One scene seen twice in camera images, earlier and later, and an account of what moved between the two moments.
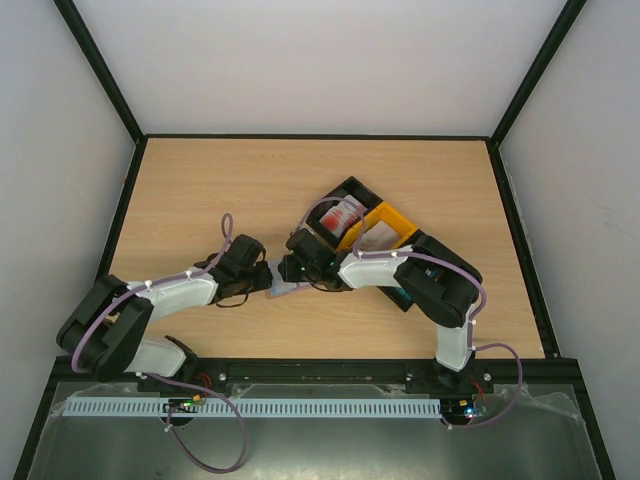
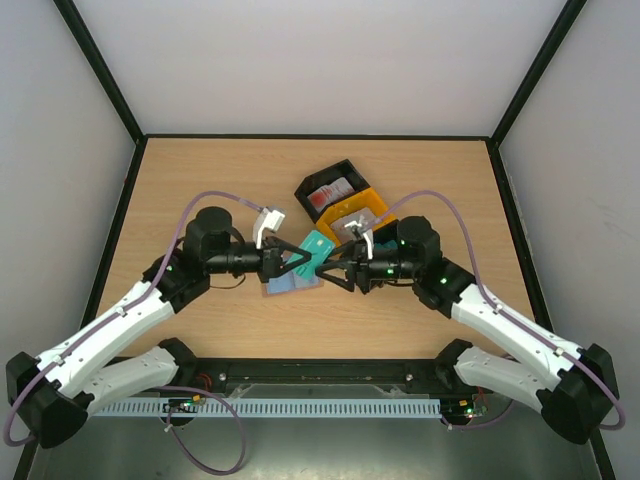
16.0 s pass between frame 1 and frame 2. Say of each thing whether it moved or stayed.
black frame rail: stayed
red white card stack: moved
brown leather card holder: stayed
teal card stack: moved
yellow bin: moved
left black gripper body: moved
